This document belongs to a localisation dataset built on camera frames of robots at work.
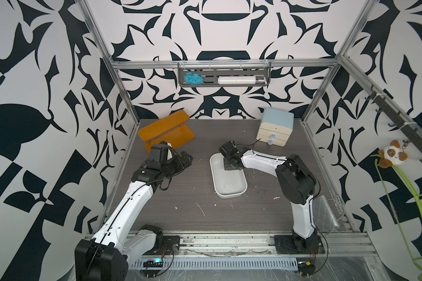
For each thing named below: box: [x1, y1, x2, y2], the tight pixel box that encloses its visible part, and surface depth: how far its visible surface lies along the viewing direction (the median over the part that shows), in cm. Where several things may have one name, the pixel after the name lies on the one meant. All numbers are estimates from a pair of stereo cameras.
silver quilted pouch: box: [312, 194, 340, 233], surface depth 77 cm
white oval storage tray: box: [209, 152, 248, 199], surface depth 93 cm
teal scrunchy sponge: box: [183, 71, 205, 86], surface depth 93 cm
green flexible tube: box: [371, 153, 422, 280], surface depth 60 cm
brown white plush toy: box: [378, 139, 408, 169], surface depth 62 cm
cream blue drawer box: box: [256, 107, 295, 147], surface depth 103 cm
